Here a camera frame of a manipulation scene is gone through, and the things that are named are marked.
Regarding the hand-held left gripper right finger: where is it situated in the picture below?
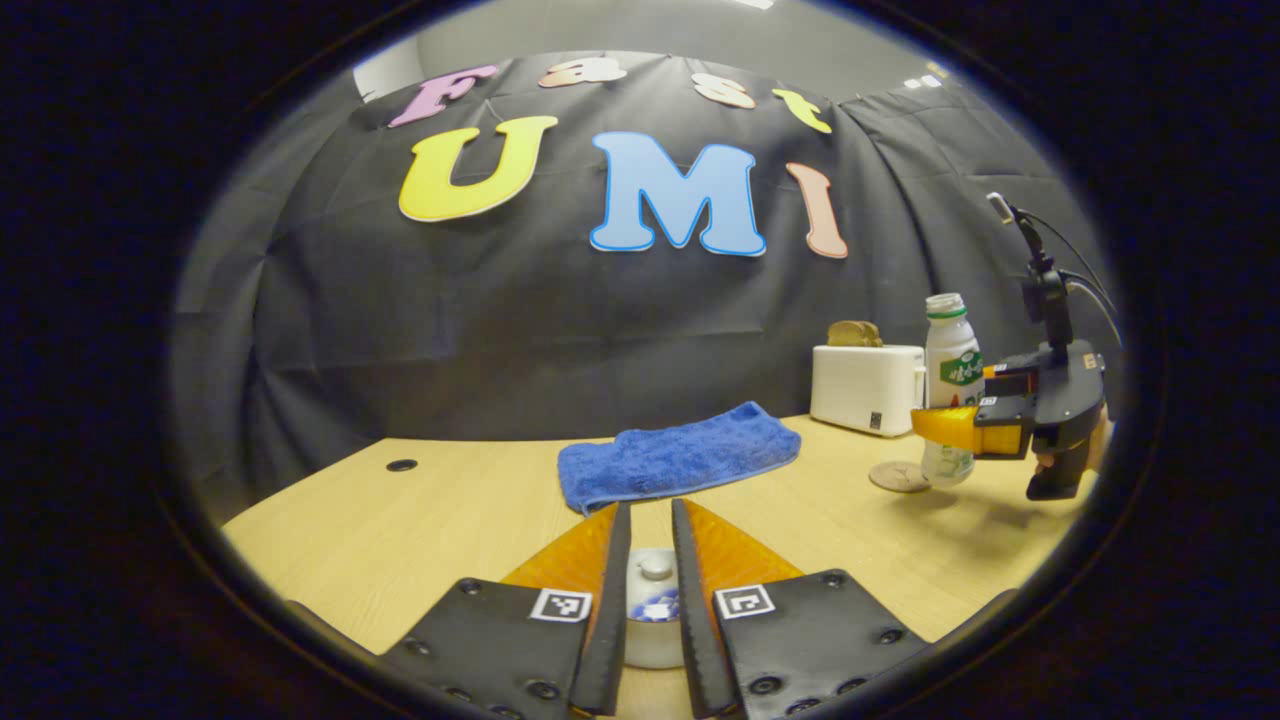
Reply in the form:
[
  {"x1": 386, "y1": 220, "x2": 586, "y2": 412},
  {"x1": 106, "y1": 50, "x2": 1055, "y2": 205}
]
[{"x1": 670, "y1": 497, "x2": 933, "y2": 719}]

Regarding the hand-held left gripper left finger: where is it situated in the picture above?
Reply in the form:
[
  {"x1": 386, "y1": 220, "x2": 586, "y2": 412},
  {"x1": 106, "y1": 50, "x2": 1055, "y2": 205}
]
[{"x1": 380, "y1": 500, "x2": 634, "y2": 719}]

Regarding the white teacup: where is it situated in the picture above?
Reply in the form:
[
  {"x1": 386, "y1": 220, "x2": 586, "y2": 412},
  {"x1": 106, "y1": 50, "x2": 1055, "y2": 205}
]
[{"x1": 622, "y1": 547, "x2": 691, "y2": 669}]

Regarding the white green-label water bottle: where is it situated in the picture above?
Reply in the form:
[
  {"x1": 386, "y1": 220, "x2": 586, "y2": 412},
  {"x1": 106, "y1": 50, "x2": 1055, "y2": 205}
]
[{"x1": 920, "y1": 292, "x2": 986, "y2": 488}]

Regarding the round wooden coaster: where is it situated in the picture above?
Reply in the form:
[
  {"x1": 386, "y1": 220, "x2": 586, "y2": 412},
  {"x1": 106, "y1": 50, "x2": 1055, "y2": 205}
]
[{"x1": 868, "y1": 459, "x2": 934, "y2": 494}]

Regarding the white toaster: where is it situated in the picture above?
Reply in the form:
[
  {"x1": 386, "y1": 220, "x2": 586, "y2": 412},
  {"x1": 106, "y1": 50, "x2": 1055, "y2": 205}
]
[{"x1": 809, "y1": 344, "x2": 927, "y2": 438}]

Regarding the blue towel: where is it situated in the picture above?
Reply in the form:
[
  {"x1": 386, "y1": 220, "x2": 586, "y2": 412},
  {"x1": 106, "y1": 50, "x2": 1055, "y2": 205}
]
[{"x1": 557, "y1": 401, "x2": 803, "y2": 517}]

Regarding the black backdrop cloth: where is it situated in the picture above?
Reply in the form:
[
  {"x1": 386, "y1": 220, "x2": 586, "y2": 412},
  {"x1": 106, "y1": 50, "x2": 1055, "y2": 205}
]
[{"x1": 170, "y1": 50, "x2": 1111, "y2": 501}]

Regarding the white cable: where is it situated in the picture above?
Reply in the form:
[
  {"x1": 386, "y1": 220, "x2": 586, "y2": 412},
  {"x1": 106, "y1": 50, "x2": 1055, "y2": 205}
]
[{"x1": 1065, "y1": 278, "x2": 1123, "y2": 346}]

